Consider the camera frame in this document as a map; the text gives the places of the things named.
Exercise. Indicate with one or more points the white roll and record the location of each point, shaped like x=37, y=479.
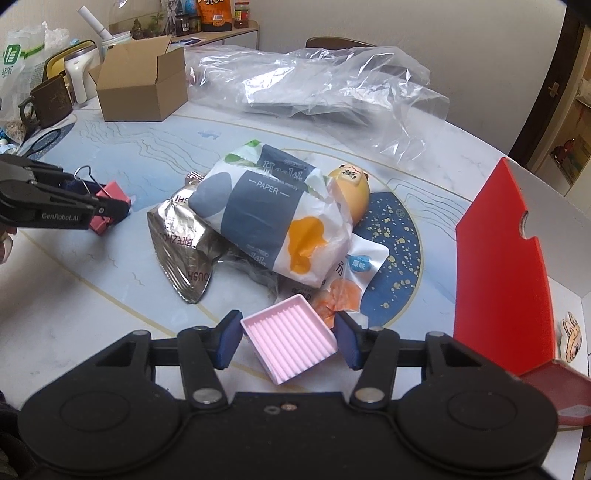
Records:
x=94, y=23

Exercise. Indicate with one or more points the picture printed cardboard box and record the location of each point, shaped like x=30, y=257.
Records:
x=579, y=161

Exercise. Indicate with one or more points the white patterned desktop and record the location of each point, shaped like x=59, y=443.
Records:
x=92, y=277

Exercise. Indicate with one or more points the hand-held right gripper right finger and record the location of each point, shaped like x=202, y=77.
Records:
x=347, y=339

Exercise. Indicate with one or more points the printed tissue pack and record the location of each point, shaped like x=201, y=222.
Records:
x=268, y=207

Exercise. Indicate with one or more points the dark door frame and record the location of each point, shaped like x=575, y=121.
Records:
x=549, y=69

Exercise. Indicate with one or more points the cartoon figure charm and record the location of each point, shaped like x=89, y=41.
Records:
x=572, y=337

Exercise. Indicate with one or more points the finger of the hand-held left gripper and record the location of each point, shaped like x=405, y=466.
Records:
x=46, y=175
x=55, y=207

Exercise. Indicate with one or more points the small brown cardboard box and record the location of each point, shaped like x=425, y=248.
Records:
x=138, y=87

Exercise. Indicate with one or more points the red and white cardboard box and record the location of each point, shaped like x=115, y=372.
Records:
x=498, y=277

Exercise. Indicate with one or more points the glass dome terrarium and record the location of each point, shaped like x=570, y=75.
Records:
x=134, y=23

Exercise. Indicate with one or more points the yellow round toy figure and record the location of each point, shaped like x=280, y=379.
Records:
x=353, y=191

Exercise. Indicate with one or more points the red lid jar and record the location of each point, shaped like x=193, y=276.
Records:
x=241, y=14

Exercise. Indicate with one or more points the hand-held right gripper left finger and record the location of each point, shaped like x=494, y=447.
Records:
x=228, y=341

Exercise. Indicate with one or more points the orange snack bag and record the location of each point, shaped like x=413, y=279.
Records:
x=214, y=14

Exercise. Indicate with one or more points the silver foil snack bag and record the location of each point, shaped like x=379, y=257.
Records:
x=178, y=249

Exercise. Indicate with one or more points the green logo plastic bag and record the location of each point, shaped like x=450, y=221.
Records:
x=18, y=60

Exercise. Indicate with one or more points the pink ribbed tray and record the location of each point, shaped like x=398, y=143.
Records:
x=291, y=339

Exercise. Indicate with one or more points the yellow black tray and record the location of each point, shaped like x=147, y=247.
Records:
x=57, y=62

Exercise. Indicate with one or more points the wooden chair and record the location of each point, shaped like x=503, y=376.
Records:
x=339, y=42

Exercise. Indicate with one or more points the person's left hand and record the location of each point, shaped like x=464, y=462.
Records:
x=6, y=249

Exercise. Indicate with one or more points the white handheld appliance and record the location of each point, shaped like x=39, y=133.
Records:
x=81, y=69

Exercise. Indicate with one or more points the white orange snack packet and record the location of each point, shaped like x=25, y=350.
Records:
x=358, y=277

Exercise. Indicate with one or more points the wooden sideboard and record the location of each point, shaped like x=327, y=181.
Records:
x=231, y=37

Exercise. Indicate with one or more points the brown mug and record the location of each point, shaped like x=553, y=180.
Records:
x=48, y=104

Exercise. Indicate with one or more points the dark jar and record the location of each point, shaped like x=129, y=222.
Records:
x=187, y=23

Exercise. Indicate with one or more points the clear plastic bag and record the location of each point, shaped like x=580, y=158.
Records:
x=323, y=87

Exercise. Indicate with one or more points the red toy figure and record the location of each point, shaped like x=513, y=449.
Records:
x=561, y=152

